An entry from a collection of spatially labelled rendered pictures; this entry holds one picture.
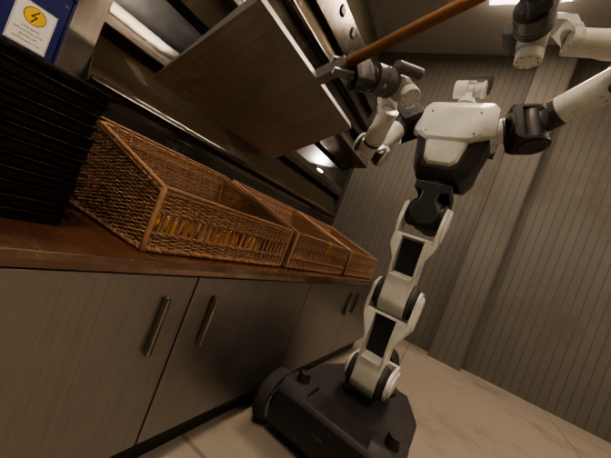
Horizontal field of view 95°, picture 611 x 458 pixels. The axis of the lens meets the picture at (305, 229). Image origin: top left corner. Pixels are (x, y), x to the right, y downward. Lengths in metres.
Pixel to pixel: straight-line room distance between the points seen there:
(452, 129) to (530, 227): 2.51
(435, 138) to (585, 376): 2.92
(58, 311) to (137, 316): 0.14
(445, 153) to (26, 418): 1.27
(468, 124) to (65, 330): 1.23
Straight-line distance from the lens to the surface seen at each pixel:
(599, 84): 1.20
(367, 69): 0.94
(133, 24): 1.21
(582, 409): 3.76
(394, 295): 1.15
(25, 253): 0.58
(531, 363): 3.60
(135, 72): 1.20
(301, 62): 0.86
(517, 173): 3.53
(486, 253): 3.32
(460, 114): 1.22
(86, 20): 1.16
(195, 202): 0.73
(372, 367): 1.25
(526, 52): 1.06
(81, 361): 0.72
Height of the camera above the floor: 0.75
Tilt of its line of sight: level
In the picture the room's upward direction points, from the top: 21 degrees clockwise
